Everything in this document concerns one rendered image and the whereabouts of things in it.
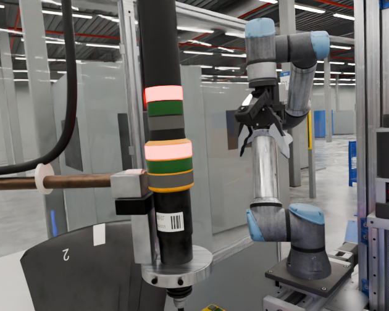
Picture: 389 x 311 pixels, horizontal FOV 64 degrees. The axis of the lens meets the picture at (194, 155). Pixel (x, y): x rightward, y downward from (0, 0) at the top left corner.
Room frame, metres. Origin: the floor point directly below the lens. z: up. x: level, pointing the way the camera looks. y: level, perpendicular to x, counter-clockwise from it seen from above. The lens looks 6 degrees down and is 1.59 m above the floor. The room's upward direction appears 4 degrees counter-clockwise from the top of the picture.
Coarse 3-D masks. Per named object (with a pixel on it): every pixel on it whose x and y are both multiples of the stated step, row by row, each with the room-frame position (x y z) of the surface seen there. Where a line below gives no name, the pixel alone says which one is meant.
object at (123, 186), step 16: (112, 176) 0.29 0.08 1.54; (128, 176) 0.29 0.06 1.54; (112, 192) 0.29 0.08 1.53; (128, 192) 0.29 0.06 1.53; (144, 192) 0.29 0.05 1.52; (128, 208) 0.28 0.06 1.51; (144, 208) 0.28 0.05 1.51; (144, 224) 0.28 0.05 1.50; (144, 240) 0.28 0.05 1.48; (144, 256) 0.29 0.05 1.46; (208, 256) 0.29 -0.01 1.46; (144, 272) 0.27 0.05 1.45; (160, 272) 0.27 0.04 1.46; (176, 272) 0.26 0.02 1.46; (192, 272) 0.26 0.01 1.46; (208, 272) 0.28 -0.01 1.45
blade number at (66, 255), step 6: (66, 246) 0.43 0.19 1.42; (72, 246) 0.43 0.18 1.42; (60, 252) 0.43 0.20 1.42; (66, 252) 0.43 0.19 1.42; (72, 252) 0.43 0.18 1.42; (60, 258) 0.43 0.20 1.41; (66, 258) 0.42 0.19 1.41; (72, 258) 0.42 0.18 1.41; (60, 264) 0.42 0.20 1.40; (66, 264) 0.42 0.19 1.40
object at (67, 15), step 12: (72, 24) 0.31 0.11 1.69; (72, 36) 0.31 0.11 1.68; (72, 48) 0.31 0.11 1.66; (72, 60) 0.31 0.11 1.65; (72, 72) 0.31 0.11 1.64; (72, 84) 0.31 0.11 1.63; (72, 96) 0.31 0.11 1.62; (72, 108) 0.31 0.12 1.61; (72, 120) 0.31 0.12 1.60; (72, 132) 0.32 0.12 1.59; (60, 144) 0.31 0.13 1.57; (48, 156) 0.32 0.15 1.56; (0, 168) 0.33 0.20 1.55; (12, 168) 0.32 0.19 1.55; (24, 168) 0.32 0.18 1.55; (36, 168) 0.31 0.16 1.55; (48, 168) 0.33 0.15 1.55; (36, 180) 0.31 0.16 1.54; (48, 192) 0.32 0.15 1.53
